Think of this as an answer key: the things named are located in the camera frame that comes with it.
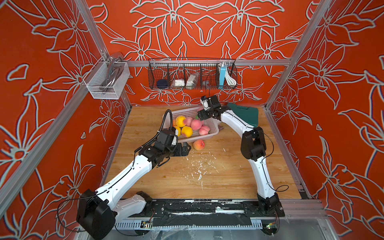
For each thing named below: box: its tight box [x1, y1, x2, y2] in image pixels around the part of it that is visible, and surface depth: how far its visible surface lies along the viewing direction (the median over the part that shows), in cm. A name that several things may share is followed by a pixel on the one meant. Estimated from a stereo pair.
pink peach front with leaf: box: [185, 116, 193, 126], surface depth 102 cm
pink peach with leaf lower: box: [191, 118, 202, 131], surface depth 98 cm
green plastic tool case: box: [227, 103, 259, 127], surface depth 114 cm
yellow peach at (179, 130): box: [174, 126, 181, 137], surface depth 100 cm
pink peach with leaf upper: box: [198, 125, 210, 136], surface depth 99 cm
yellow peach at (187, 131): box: [181, 126, 193, 138], surface depth 100 cm
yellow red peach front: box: [175, 115, 187, 128], surface depth 99 cm
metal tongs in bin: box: [99, 52, 124, 93], surface depth 87 cm
